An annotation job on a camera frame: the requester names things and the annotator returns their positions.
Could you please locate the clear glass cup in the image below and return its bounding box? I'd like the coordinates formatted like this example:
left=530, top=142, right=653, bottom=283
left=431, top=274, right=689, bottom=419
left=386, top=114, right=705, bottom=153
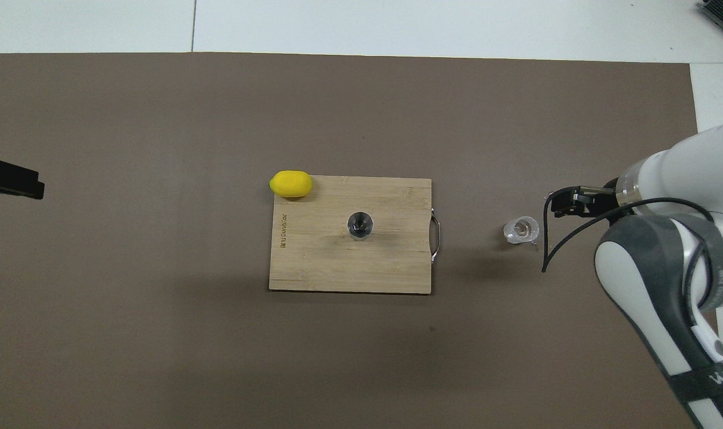
left=503, top=215, right=541, bottom=245

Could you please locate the yellow lemon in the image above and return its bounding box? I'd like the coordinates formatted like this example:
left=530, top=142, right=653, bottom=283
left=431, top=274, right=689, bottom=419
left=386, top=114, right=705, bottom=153
left=269, top=170, right=313, bottom=198

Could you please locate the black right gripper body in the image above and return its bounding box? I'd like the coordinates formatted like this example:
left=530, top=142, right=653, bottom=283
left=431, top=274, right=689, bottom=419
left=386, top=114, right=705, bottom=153
left=600, top=176, right=625, bottom=209

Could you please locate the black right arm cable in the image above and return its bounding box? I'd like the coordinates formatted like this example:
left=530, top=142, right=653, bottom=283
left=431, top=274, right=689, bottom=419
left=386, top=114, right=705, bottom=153
left=541, top=186, right=716, bottom=273

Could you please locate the brown table mat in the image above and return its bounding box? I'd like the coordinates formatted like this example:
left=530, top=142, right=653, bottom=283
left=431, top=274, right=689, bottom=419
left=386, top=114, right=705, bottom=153
left=0, top=52, right=723, bottom=429

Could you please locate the wooden cutting board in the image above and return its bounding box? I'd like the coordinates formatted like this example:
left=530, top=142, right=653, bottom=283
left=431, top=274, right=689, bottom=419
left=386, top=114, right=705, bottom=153
left=269, top=176, right=441, bottom=294

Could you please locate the metal double jigger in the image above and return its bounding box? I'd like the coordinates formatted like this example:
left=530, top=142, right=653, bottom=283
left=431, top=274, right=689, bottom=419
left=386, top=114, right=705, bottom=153
left=346, top=211, right=375, bottom=241

